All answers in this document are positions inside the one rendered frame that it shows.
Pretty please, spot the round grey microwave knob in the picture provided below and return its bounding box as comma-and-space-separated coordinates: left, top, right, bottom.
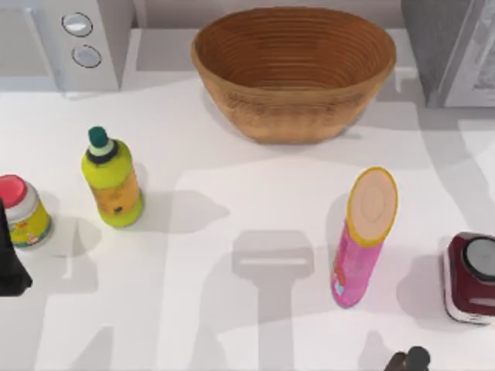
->
71, 44, 103, 70
61, 12, 94, 38

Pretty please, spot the dark round-topped object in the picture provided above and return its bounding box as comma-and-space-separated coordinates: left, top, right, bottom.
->
386, 345, 431, 371

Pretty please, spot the pale microwave oven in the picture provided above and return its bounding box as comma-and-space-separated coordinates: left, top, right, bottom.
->
0, 0, 136, 92

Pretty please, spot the green bottle with dark cap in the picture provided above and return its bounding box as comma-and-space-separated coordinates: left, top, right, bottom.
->
80, 126, 145, 229

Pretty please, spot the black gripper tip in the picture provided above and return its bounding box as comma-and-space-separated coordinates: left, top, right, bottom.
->
0, 197, 33, 298

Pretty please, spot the dark red square jar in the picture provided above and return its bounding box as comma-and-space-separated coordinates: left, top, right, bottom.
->
442, 231, 495, 325

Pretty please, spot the brown woven basket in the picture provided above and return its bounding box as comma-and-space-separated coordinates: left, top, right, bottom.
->
190, 6, 398, 145

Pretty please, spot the yellow jar with red lid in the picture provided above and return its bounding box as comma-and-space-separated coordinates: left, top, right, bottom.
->
0, 174, 53, 250

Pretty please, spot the pink can with yellow rim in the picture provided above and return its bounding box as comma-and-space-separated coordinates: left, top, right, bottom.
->
330, 166, 399, 309

